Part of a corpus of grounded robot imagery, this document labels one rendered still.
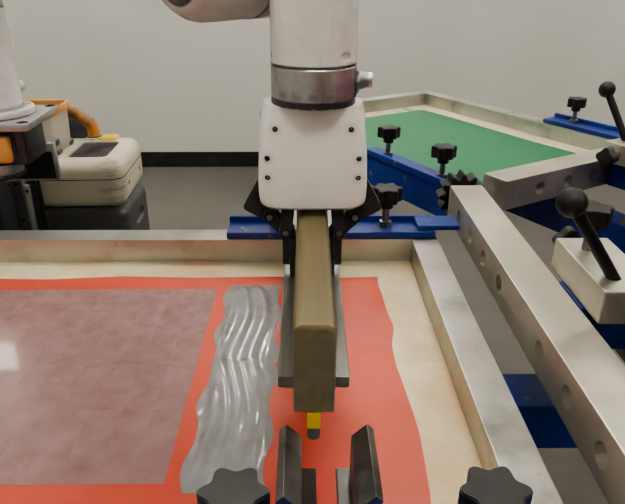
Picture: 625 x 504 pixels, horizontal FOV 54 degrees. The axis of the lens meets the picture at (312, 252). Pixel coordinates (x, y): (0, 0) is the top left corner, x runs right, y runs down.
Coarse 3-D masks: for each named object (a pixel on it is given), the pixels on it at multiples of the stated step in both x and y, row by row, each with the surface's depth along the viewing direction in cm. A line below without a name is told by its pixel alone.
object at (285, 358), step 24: (288, 264) 63; (288, 288) 59; (336, 288) 59; (288, 312) 55; (336, 312) 55; (288, 336) 52; (288, 360) 49; (336, 360) 49; (288, 384) 47; (336, 384) 47
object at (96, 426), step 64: (0, 384) 64; (64, 384) 64; (128, 384) 64; (192, 384) 64; (384, 384) 64; (0, 448) 55; (64, 448) 55; (128, 448) 55; (320, 448) 55; (384, 448) 55
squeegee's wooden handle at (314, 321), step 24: (312, 216) 58; (312, 240) 53; (312, 264) 49; (312, 288) 46; (312, 312) 43; (312, 336) 42; (336, 336) 42; (312, 360) 43; (312, 384) 43; (312, 408) 44
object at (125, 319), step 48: (0, 288) 82; (48, 288) 82; (96, 288) 82; (144, 288) 82; (192, 288) 82; (0, 336) 72; (48, 336) 72; (96, 336) 72; (144, 336) 72; (192, 336) 72; (384, 336) 72
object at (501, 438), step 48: (0, 240) 88; (48, 240) 88; (96, 240) 88; (144, 240) 88; (192, 240) 88; (240, 240) 88; (384, 240) 89; (432, 240) 88; (432, 288) 75; (480, 336) 65; (480, 384) 58; (480, 432) 54; (528, 432) 52; (528, 480) 47
